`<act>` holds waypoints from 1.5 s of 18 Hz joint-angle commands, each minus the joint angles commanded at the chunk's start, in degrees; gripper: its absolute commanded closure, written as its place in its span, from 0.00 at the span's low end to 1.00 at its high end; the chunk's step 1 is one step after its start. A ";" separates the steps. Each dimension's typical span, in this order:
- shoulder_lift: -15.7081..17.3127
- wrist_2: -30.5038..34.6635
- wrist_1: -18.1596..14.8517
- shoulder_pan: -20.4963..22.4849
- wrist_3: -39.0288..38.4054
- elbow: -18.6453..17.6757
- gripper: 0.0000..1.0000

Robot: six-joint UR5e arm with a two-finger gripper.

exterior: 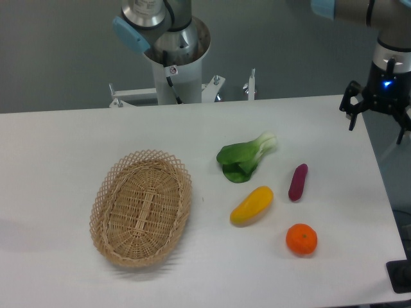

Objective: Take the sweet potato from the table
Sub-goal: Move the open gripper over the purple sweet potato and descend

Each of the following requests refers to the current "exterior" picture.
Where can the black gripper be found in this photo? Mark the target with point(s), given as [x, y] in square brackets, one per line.
[387, 93]

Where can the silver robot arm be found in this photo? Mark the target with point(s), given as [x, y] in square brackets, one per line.
[390, 18]

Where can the purple sweet potato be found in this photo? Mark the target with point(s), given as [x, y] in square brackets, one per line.
[297, 184]

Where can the green bok choy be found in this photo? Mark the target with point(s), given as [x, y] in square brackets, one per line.
[240, 160]

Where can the orange tangerine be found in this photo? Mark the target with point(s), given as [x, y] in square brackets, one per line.
[301, 239]

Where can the yellow mango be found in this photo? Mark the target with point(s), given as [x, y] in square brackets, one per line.
[253, 206]

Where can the oval wicker basket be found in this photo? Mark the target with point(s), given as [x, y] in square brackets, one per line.
[141, 209]

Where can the white mounting bracket frame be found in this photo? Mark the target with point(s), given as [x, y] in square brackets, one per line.
[140, 97]

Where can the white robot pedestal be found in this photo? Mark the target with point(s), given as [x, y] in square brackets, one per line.
[178, 81]

